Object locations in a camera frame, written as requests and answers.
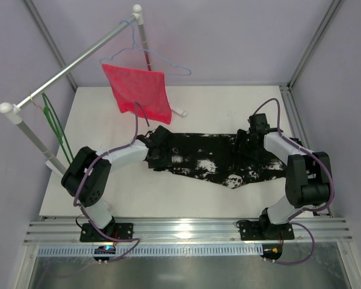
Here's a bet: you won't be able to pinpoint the green plastic hanger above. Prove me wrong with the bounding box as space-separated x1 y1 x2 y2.
42 93 74 164

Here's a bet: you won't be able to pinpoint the aluminium front rail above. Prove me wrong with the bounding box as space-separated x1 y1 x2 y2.
23 216 353 245

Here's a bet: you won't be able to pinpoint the blue wire hanger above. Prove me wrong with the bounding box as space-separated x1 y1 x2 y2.
99 19 192 76

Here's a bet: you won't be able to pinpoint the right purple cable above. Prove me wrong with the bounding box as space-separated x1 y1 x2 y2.
254 98 334 266

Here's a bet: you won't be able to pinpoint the perforated cable duct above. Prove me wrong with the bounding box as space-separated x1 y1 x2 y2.
37 243 263 257

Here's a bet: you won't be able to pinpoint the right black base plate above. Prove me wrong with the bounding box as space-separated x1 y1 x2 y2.
236 220 295 241

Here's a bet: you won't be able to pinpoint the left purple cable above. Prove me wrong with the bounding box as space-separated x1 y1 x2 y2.
73 101 151 266

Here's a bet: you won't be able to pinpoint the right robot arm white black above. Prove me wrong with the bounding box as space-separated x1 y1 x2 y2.
233 113 332 241

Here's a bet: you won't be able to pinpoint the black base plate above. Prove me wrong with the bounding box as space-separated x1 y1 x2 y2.
236 220 295 241
79 223 134 243

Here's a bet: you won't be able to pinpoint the black white tie-dye trousers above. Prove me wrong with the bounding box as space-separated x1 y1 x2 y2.
147 131 289 190

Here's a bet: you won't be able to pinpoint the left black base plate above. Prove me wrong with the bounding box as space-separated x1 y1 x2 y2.
79 223 134 243

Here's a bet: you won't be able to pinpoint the aluminium side rail frame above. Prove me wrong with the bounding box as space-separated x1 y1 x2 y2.
279 83 346 222

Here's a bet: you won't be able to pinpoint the red cloth towel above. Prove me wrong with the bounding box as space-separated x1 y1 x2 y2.
102 64 172 125

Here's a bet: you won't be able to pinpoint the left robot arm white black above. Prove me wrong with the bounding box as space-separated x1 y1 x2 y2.
61 126 173 243

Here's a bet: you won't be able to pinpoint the purple cable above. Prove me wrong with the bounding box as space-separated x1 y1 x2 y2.
254 98 334 266
73 101 151 266

